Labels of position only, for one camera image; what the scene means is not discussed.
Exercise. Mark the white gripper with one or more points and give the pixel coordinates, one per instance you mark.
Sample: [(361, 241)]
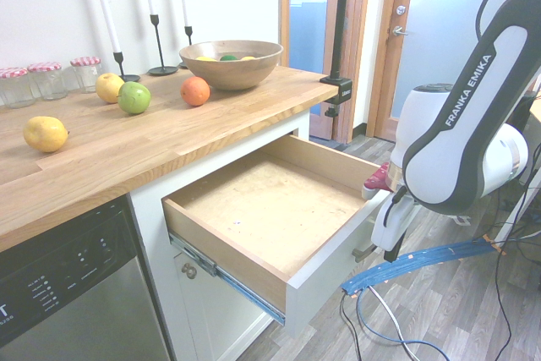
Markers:
[(386, 225)]

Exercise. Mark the white wooden drawer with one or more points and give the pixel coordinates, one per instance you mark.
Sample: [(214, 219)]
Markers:
[(262, 213)]

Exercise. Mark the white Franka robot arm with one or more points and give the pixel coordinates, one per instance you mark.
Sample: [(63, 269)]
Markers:
[(465, 94)]

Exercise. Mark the white base cabinet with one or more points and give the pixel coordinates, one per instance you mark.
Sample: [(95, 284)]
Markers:
[(211, 314)]

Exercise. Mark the wooden door with frosted glass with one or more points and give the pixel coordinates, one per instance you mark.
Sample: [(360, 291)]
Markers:
[(386, 61)]

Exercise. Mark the round metal cabinet knob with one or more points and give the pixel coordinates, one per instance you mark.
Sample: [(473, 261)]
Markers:
[(189, 271)]

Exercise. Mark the large wooden bowl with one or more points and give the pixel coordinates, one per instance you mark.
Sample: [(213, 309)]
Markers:
[(231, 71)]

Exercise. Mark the yellow banana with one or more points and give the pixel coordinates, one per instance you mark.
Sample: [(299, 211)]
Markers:
[(247, 58)]

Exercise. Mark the silver door lock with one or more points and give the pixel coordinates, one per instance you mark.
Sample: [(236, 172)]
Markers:
[(400, 9)]

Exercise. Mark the orange fruit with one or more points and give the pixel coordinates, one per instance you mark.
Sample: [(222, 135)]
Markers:
[(195, 91)]

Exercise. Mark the green lime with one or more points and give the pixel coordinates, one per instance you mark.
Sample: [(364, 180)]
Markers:
[(228, 57)]

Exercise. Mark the yellow lemon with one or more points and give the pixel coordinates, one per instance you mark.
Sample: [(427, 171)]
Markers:
[(205, 58)]

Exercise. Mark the black metal candle holder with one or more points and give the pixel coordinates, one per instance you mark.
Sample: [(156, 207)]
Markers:
[(188, 31), (162, 70), (127, 78)]

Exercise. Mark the green apple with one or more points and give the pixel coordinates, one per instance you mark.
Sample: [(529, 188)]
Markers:
[(134, 98)]

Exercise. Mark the stainless steel dishwasher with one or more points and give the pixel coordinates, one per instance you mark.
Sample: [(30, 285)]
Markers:
[(84, 314)]

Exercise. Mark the yellow apple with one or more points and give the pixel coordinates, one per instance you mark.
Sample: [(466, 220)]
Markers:
[(105, 86)]

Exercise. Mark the glass jar red checkered lid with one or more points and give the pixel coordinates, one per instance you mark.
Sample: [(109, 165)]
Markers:
[(86, 75), (14, 88), (46, 82)]

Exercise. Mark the yellow pear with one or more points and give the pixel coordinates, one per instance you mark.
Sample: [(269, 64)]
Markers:
[(44, 135)]

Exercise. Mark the metal drawer slide rail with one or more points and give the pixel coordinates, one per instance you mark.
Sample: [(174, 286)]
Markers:
[(203, 260)]

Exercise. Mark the wooden sidelight window frame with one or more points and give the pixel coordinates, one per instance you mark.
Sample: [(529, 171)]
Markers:
[(359, 39)]

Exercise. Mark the black Ulanzi clamp camera stand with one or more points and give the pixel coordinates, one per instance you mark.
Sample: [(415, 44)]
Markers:
[(342, 18)]

